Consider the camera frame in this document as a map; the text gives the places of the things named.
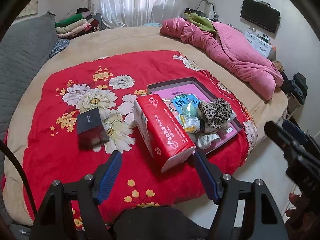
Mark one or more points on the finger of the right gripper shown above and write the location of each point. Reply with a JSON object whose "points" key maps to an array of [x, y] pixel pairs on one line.
{"points": [[306, 140], [284, 141]]}

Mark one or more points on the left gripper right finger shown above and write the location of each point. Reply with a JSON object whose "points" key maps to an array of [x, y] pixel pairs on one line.
{"points": [[222, 189]]}

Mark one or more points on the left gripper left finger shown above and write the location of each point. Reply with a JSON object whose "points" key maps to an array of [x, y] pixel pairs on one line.
{"points": [[92, 190]]}

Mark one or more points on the white floral cloth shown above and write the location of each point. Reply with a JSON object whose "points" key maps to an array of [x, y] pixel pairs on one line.
{"points": [[205, 139]]}

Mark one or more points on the small black gift box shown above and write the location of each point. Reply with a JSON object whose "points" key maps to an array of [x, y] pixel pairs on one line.
{"points": [[90, 130]]}

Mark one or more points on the yellow snack packet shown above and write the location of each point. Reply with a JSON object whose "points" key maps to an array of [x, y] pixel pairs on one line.
{"points": [[189, 123]]}

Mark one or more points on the leopard print scrunchie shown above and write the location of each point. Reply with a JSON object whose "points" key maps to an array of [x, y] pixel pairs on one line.
{"points": [[215, 113]]}

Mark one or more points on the green egg sponge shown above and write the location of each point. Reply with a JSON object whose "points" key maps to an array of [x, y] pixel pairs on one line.
{"points": [[190, 110]]}

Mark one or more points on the person's hand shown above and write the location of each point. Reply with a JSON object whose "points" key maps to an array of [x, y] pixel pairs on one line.
{"points": [[302, 222]]}

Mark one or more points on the dark clothes pile on chair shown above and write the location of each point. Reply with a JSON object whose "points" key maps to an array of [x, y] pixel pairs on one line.
{"points": [[297, 87]]}

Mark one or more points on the dark shallow box tray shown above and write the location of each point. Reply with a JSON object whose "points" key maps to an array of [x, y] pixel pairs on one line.
{"points": [[190, 87]]}

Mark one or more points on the red tissue box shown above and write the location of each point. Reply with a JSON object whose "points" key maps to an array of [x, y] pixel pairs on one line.
{"points": [[165, 138]]}

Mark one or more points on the red floral blanket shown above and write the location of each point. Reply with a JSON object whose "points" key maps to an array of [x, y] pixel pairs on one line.
{"points": [[155, 108]]}

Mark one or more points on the white drawer cabinet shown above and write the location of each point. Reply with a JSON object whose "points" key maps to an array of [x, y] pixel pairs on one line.
{"points": [[263, 48]]}

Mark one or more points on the pink quilted duvet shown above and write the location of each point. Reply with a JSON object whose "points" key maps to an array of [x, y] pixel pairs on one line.
{"points": [[230, 49]]}

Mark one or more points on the pink and blue book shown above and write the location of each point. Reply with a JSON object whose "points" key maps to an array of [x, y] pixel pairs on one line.
{"points": [[185, 96]]}

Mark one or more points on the green cloth on duvet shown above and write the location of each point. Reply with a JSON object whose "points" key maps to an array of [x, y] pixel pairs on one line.
{"points": [[202, 22]]}

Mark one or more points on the grey quilted headboard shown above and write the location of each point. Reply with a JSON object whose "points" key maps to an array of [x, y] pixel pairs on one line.
{"points": [[25, 48]]}

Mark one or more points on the stack of folded clothes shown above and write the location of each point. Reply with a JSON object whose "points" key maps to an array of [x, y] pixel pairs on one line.
{"points": [[81, 23]]}

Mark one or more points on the white sheer curtain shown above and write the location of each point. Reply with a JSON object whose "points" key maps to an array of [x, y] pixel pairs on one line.
{"points": [[135, 13]]}

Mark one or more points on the black wall television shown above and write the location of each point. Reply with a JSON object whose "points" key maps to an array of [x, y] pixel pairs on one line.
{"points": [[260, 14]]}

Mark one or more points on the framed wall picture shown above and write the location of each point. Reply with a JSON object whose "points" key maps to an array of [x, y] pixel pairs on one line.
{"points": [[30, 9]]}

